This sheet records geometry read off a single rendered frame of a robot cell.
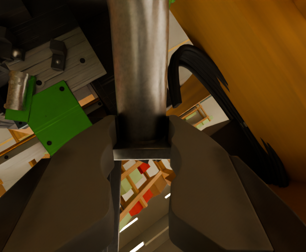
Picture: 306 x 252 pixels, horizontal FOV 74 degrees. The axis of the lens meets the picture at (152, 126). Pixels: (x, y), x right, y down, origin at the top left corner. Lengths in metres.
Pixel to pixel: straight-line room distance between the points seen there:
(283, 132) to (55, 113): 0.45
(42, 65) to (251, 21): 0.42
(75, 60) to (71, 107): 0.11
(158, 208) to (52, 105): 9.47
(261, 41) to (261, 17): 0.04
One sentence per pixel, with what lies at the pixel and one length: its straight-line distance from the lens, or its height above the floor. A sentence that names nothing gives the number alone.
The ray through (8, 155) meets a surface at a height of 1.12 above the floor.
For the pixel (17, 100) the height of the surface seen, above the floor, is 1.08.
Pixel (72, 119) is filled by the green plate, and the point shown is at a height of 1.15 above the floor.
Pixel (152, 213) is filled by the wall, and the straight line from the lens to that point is 9.87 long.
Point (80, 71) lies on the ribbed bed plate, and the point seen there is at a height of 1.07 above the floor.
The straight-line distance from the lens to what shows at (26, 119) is 0.51.
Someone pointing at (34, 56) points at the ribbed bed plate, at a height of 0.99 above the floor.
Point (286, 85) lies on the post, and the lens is 0.35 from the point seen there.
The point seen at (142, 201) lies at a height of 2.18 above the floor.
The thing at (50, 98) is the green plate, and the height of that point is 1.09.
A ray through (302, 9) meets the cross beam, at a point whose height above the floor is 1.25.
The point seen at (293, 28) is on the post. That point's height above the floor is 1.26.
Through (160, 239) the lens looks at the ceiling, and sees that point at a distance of 8.00.
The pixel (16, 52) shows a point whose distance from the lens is 0.52.
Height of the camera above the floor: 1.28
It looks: 2 degrees down
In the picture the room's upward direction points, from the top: 147 degrees clockwise
